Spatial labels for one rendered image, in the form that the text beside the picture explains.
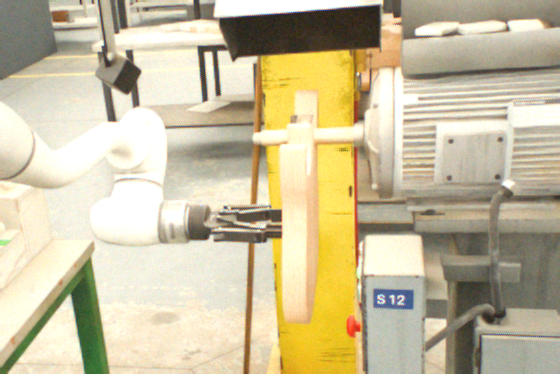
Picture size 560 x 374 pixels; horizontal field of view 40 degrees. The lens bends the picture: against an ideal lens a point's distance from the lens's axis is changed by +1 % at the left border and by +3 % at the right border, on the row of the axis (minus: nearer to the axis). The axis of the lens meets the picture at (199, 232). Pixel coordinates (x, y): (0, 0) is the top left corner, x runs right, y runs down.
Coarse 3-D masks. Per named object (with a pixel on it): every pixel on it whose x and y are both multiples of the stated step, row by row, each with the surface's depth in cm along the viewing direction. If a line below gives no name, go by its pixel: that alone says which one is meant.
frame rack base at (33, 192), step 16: (16, 192) 183; (32, 192) 187; (0, 208) 181; (16, 208) 180; (32, 208) 187; (16, 224) 182; (32, 224) 187; (48, 224) 196; (32, 240) 188; (48, 240) 196; (32, 256) 188
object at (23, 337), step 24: (72, 240) 197; (48, 264) 185; (72, 264) 183; (24, 288) 174; (48, 288) 172; (72, 288) 186; (0, 312) 164; (24, 312) 163; (48, 312) 172; (0, 336) 154; (24, 336) 158; (0, 360) 149
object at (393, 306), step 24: (384, 240) 134; (408, 240) 133; (384, 264) 125; (408, 264) 125; (360, 288) 126; (384, 288) 123; (408, 288) 122; (384, 312) 125; (408, 312) 124; (480, 312) 140; (384, 336) 127; (408, 336) 126; (384, 360) 128; (408, 360) 127
